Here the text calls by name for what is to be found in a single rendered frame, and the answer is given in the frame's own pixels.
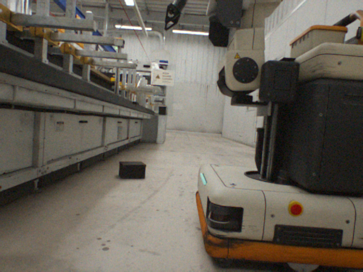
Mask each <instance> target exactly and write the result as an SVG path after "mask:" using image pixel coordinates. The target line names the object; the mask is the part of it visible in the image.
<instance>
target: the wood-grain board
mask: <svg viewBox="0 0 363 272"><path fill-rule="evenodd" d="M24 30H29V28H24ZM77 65H78V66H80V67H82V68H83V65H81V64H77ZM90 72H91V73H92V74H94V75H96V76H97V77H99V78H101V79H103V80H105V81H106V82H108V83H110V84H112V85H113V82H111V81H110V78H109V77H107V76H106V75H104V74H102V73H101V72H99V71H97V70H96V69H94V68H90Z"/></svg>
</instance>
